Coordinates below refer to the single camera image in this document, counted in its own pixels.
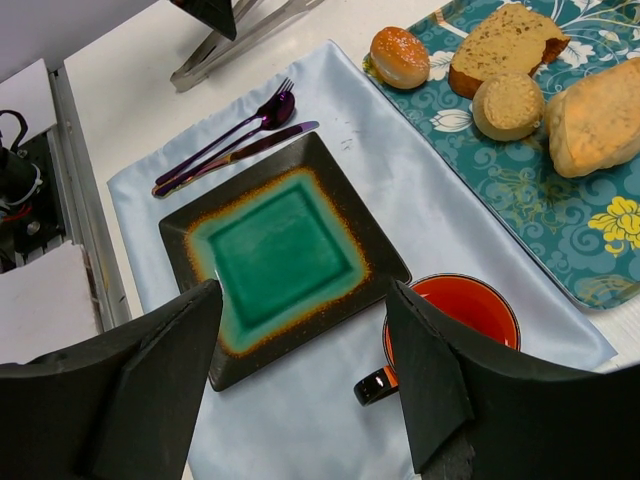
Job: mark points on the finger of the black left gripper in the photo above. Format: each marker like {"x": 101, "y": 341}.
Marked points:
{"x": 216, "y": 14}

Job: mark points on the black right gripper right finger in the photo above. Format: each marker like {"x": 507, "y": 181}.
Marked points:
{"x": 476, "y": 409}

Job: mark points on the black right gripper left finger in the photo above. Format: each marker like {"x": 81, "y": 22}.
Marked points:
{"x": 122, "y": 405}

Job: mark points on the stainless steel serving tongs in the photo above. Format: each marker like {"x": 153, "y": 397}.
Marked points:
{"x": 215, "y": 51}

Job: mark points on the sliced brown bread loaf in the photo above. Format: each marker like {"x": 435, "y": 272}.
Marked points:
{"x": 513, "y": 39}

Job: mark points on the small round bread roll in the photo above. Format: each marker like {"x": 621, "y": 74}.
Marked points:
{"x": 508, "y": 107}

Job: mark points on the large crusty bread roll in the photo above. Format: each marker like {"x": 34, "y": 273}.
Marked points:
{"x": 594, "y": 123}

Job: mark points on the iridescent purple fork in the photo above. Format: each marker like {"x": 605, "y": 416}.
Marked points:
{"x": 273, "y": 113}

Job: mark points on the iridescent purple knife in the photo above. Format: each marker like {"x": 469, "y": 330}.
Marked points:
{"x": 218, "y": 162}

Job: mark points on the round sesame burger bun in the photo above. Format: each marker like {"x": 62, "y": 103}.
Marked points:
{"x": 400, "y": 58}

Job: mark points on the teal floral serving tray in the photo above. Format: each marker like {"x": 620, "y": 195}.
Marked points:
{"x": 560, "y": 222}

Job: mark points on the square green glazed plate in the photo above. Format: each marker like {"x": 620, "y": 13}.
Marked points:
{"x": 294, "y": 249}

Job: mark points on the orange mug black handle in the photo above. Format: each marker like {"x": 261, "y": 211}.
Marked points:
{"x": 466, "y": 299}

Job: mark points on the aluminium frame rail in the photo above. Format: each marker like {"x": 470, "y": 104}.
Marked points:
{"x": 81, "y": 206}

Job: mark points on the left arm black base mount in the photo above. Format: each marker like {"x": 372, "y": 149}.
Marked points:
{"x": 31, "y": 215}

